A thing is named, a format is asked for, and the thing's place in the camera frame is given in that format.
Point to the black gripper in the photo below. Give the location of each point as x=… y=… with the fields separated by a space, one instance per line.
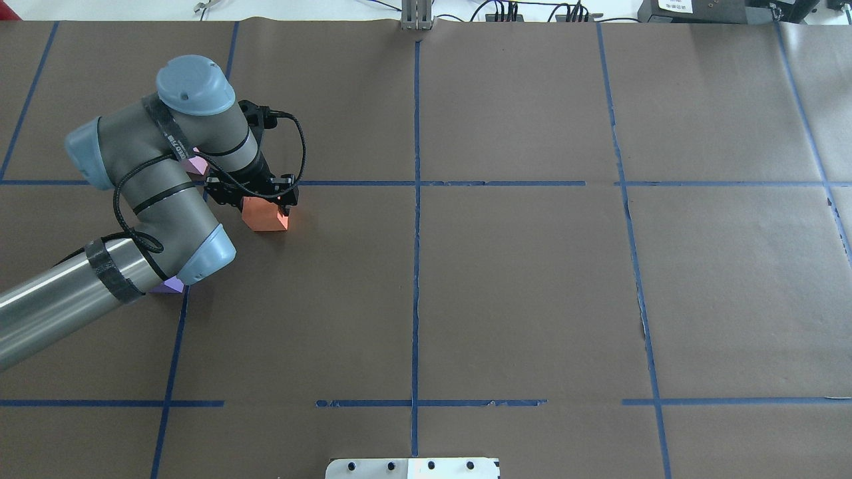
x=260 y=171

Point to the orange foam cube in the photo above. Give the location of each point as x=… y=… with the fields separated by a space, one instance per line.
x=259 y=215

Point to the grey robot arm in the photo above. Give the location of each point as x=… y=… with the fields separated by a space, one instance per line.
x=166 y=227

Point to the pink foam cube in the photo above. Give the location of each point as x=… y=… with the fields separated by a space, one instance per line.
x=195 y=165

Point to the purple foam cube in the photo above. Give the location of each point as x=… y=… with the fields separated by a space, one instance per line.
x=172 y=285

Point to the black power strip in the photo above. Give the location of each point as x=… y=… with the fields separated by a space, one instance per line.
x=532 y=11

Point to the black box with label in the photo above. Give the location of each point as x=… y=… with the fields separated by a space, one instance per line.
x=724 y=12

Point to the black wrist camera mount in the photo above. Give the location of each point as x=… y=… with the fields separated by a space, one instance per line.
x=259 y=118

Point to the aluminium frame post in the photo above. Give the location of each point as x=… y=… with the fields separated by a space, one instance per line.
x=417 y=15

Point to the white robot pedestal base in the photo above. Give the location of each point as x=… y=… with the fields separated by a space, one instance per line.
x=440 y=467

